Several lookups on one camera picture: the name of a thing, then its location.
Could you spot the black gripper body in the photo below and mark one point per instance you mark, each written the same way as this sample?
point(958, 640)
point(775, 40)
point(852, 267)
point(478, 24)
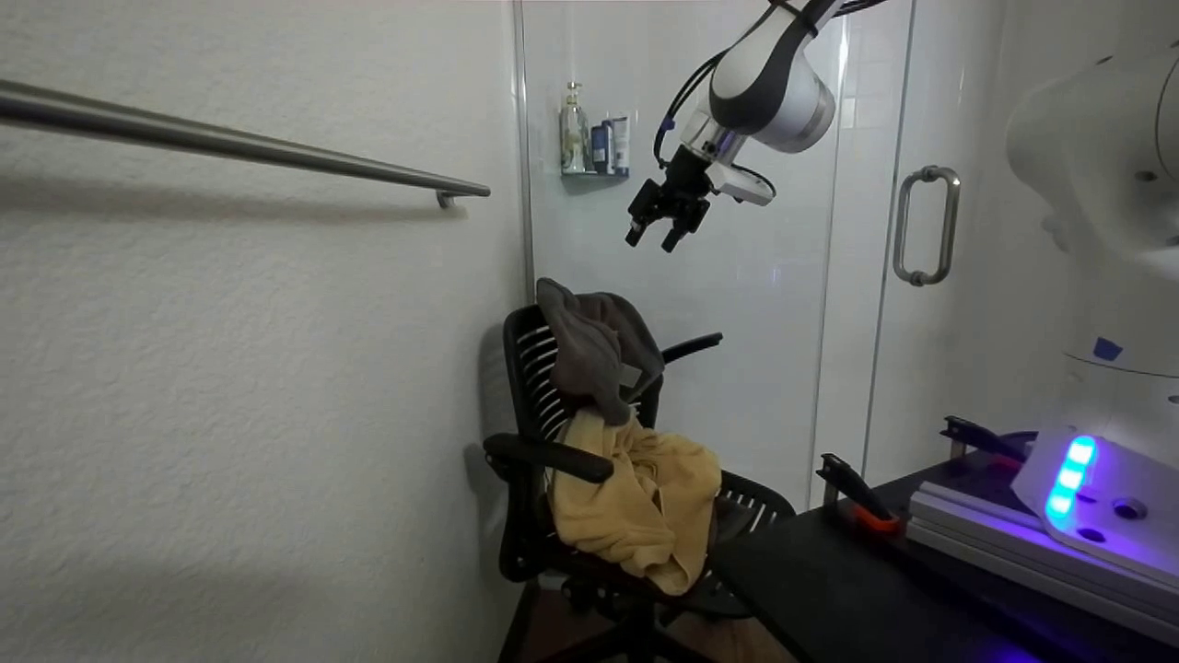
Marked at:
point(676, 198)

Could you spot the red and black hand tool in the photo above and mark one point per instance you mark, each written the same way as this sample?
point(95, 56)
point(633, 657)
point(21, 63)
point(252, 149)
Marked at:
point(860, 499)

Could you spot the yellow towel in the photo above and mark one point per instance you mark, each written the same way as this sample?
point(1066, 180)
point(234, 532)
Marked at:
point(640, 502)

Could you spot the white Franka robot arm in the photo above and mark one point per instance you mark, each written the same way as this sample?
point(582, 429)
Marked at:
point(1108, 306)

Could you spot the black mesh office chair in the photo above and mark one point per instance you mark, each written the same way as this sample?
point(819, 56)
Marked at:
point(527, 371)

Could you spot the fixed glass shower panel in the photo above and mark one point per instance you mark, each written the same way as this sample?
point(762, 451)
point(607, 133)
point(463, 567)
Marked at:
point(748, 320)

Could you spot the glass shower door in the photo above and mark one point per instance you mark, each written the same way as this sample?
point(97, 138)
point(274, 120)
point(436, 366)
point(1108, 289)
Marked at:
point(969, 346)

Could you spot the white bottle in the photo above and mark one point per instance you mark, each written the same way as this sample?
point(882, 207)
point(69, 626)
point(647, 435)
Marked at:
point(571, 133)

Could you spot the grey towel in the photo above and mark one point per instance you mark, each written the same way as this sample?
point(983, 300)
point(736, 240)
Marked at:
point(595, 346)

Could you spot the small shower shelf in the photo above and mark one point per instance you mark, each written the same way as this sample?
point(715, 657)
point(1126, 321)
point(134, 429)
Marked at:
point(595, 180)

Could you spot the chrome wall towel bar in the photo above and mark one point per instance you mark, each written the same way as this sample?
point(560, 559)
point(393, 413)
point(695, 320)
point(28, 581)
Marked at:
point(246, 147)

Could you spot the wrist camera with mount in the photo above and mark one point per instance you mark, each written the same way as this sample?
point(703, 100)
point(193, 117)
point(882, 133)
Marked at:
point(747, 185)

